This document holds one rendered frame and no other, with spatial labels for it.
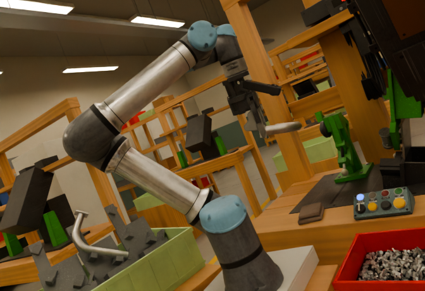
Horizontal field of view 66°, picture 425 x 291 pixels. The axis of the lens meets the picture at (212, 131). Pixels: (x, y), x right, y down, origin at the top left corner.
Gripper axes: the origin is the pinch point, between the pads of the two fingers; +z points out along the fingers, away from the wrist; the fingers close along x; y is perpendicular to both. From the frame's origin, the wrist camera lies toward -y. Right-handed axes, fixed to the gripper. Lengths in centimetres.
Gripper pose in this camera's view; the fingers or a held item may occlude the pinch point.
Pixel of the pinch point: (265, 131)
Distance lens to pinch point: 105.3
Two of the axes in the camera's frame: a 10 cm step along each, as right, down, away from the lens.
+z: 3.6, 9.2, 1.2
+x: -2.4, 2.2, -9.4
